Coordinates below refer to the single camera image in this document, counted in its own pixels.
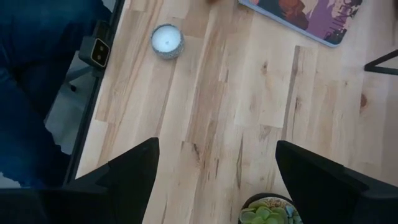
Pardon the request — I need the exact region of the colourful magazine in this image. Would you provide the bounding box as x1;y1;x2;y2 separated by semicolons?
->
238;0;364;49

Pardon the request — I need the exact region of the succulent in black pot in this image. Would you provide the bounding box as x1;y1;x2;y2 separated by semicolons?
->
238;193;303;224

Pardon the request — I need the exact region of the blue floral patterned tin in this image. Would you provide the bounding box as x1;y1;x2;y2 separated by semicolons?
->
150;23;185;60

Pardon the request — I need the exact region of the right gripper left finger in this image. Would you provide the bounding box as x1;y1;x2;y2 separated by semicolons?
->
0;137;160;224

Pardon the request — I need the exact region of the person in blue clothes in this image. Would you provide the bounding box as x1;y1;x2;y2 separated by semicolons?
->
0;0;113;113

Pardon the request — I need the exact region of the black table-level camera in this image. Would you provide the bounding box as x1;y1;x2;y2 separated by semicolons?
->
78;20;112;69

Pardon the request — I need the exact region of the black aluminium table frame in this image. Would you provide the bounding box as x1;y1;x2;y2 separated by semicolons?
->
62;0;126;187

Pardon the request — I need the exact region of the person's leg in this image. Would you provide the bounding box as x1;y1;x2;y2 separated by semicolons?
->
0;68;72;189

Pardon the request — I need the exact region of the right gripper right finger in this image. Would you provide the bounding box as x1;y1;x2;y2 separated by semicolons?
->
275;140;398;224

